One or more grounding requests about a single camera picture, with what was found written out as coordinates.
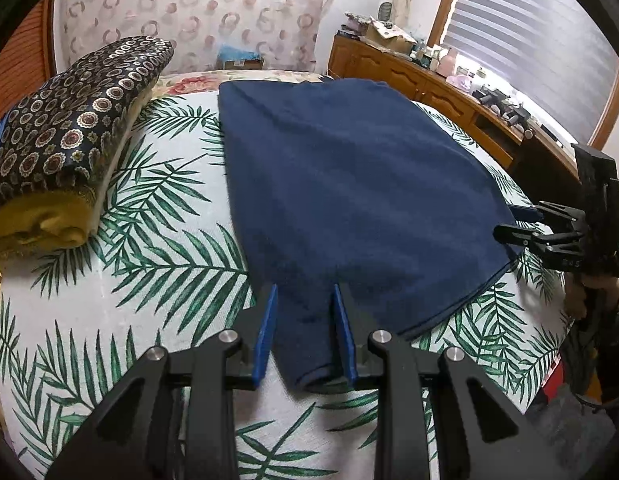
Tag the pink jar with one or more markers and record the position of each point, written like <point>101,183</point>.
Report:
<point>447,62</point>

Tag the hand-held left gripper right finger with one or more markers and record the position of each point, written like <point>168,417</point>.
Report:
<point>344,335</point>

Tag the blue tissue box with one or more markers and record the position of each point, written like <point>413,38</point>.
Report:
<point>239,57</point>

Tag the floral printed blanket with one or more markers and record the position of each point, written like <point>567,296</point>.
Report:
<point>199,82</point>

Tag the navy t-shirt with orange print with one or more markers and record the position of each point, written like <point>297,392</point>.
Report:
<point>339,185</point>

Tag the wooden sideboard cabinet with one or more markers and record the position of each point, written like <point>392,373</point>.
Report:
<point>414,85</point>

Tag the person's right hand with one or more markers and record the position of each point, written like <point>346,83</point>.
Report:
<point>575,300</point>

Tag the wooden louvred door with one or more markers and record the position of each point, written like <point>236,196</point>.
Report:
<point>24,60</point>

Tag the palm leaf printed bed sheet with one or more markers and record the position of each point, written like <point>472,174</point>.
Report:
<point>164,260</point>

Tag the yellow folded blanket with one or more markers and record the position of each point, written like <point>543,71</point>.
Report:
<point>44,225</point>

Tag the dark medallion patterned folded blanket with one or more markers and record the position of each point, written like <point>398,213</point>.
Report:
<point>64,120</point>

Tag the grey striped window blind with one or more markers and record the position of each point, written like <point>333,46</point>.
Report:
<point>529,35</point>

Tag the open cardboard box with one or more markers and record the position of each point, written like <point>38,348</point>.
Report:
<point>389,36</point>

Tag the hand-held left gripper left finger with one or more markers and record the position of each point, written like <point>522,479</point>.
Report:
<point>267,335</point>

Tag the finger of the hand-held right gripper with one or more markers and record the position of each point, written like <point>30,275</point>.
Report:
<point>509,234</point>
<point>527,212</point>

